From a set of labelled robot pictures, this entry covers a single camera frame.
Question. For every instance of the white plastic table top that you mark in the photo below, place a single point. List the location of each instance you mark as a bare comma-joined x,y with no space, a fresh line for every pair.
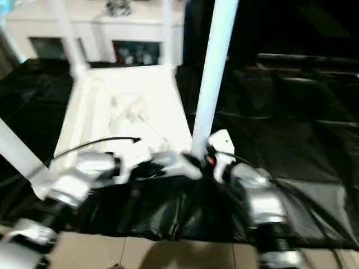
112,106

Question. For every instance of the white plastic table leg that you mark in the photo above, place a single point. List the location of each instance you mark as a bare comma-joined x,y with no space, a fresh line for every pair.
167,33
68,36
213,70
19,157

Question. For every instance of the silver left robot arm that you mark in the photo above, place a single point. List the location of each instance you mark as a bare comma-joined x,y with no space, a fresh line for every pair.
67,182

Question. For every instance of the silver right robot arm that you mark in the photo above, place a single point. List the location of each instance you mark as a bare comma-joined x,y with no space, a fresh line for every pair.
263,201

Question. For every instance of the black mat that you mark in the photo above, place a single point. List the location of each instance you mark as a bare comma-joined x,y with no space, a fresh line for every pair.
280,154

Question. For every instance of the black box with beige label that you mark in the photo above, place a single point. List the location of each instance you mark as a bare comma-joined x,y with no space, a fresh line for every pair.
246,28

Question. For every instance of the black television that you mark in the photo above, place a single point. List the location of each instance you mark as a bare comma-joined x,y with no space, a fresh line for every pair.
308,57

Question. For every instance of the white cabinet with glass doors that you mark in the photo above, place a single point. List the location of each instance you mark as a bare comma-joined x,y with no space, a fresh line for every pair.
126,28

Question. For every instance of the clear bag on cabinet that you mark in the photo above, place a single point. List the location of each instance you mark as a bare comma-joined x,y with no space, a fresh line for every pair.
117,6

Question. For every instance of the grey curtain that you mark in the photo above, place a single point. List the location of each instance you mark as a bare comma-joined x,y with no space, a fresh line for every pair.
8,59

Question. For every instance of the blue plastic item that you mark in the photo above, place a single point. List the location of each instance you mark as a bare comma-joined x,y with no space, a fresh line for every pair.
3,5

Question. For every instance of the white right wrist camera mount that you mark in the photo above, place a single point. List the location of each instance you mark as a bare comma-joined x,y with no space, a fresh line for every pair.
221,143

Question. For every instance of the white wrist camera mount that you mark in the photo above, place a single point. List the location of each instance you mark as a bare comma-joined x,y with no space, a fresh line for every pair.
221,143
126,165

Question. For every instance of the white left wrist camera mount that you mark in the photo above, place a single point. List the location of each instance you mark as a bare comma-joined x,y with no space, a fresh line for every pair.
126,165

